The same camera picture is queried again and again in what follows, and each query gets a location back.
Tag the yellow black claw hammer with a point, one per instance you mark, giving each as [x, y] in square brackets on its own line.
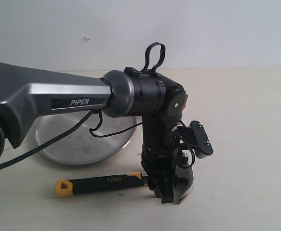
[183, 184]

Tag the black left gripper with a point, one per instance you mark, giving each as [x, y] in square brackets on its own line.
[159, 149]

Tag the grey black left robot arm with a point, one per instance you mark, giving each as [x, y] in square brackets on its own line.
[28, 93]

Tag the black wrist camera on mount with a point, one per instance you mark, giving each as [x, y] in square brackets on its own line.
[195, 139]

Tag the round stainless steel plate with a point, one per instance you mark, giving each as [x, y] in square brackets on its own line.
[80, 147]

